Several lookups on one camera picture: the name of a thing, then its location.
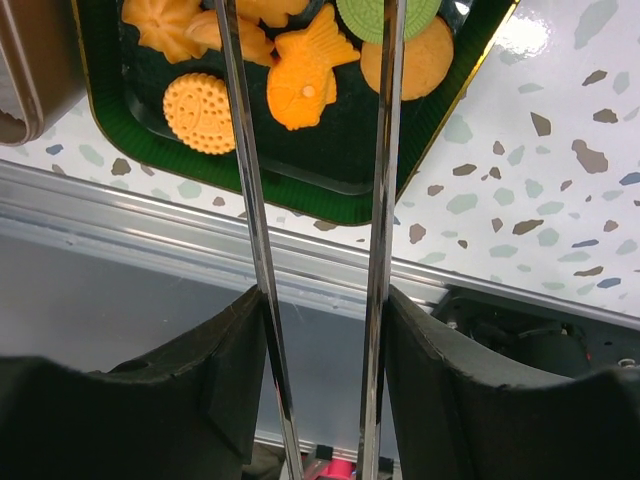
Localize orange plain round cookie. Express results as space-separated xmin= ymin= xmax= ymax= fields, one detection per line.
xmin=360 ymin=16 xmax=454 ymax=101

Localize green round cookie lower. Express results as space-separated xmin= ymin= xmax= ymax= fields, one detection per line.
xmin=336 ymin=0 xmax=441 ymax=44

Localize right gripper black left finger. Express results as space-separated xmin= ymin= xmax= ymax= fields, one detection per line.
xmin=1 ymin=288 xmax=266 ymax=479

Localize orange fish cookie lower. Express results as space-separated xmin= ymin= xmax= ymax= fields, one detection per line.
xmin=266 ymin=4 xmax=360 ymax=131

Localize orange round dotted cookie lower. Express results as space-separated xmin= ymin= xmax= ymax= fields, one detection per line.
xmin=163 ymin=73 xmax=235 ymax=155

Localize brown cookie tin with liners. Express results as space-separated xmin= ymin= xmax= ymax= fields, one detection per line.
xmin=1 ymin=1 xmax=86 ymax=146

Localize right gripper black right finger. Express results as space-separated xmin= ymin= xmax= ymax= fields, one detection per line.
xmin=384 ymin=288 xmax=639 ymax=479

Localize metal tongs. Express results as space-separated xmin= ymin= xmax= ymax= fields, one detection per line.
xmin=213 ymin=0 xmax=407 ymax=480

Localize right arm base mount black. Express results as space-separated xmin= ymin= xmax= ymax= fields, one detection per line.
xmin=432 ymin=287 xmax=639 ymax=378

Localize black green tray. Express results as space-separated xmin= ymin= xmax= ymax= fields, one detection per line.
xmin=72 ymin=1 xmax=516 ymax=225

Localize orange flower swirl cookie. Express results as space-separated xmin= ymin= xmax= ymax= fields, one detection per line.
xmin=121 ymin=0 xmax=206 ymax=64

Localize brown shell cookie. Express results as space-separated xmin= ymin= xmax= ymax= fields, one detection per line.
xmin=185 ymin=10 xmax=275 ymax=67

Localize orange maple leaf cookie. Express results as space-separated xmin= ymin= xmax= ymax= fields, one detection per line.
xmin=235 ymin=0 xmax=309 ymax=28

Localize aluminium front rail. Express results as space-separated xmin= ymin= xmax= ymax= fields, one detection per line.
xmin=0 ymin=158 xmax=640 ymax=341

